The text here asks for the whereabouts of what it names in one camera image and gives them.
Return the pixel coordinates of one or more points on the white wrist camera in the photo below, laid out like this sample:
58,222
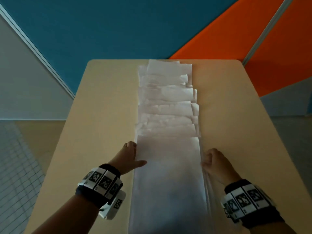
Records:
114,204

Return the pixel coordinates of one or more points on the silver partition post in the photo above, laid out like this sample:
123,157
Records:
268,30
36,49

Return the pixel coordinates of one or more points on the person's left forearm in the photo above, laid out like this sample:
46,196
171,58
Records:
65,219

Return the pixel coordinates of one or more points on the person's left hand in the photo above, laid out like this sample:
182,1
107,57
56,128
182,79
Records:
125,159

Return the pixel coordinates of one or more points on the person's right hand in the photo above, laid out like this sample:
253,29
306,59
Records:
219,165

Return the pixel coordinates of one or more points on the stack of white papers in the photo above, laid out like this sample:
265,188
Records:
168,173

